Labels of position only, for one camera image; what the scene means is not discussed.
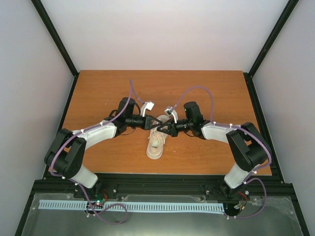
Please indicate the left black frame post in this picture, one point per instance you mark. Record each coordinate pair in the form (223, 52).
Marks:
(38, 5)

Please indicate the black frame post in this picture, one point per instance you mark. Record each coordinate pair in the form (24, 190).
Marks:
(38, 5)
(281, 21)

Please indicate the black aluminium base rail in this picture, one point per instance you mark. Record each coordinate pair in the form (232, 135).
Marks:
(114, 186)

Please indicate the green lit circuit board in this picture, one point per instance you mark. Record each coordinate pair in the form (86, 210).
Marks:
(100, 200)

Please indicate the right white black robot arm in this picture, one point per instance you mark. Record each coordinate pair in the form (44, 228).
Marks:
(250, 151)

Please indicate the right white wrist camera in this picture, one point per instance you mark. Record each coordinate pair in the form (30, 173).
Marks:
(170, 111)

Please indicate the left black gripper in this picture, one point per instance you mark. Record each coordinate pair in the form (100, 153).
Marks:
(147, 125)

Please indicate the light blue cable duct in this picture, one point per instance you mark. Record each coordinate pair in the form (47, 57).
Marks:
(137, 207)

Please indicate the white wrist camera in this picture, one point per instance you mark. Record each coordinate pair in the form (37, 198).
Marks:
(170, 111)
(146, 106)

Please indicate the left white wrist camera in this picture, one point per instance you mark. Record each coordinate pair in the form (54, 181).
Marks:
(146, 106)

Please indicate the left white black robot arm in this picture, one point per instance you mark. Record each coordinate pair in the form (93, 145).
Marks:
(66, 153)

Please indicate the right black frame post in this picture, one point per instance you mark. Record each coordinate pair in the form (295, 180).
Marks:
(281, 21)

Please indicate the beige canvas sneaker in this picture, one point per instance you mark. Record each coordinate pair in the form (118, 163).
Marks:
(154, 153)

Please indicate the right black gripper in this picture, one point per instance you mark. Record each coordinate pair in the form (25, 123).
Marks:
(172, 130)

